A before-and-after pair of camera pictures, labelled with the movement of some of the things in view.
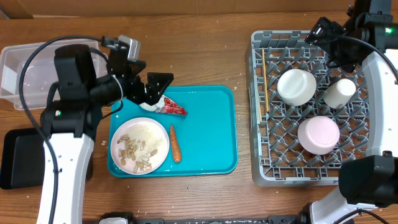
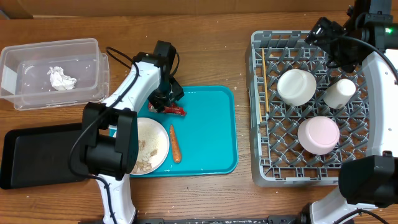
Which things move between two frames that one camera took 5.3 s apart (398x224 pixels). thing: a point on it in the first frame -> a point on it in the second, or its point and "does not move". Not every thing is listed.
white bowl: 296,87 does not move
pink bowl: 318,135 does not move
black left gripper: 150,95 -> 178,91
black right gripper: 331,33 does not move
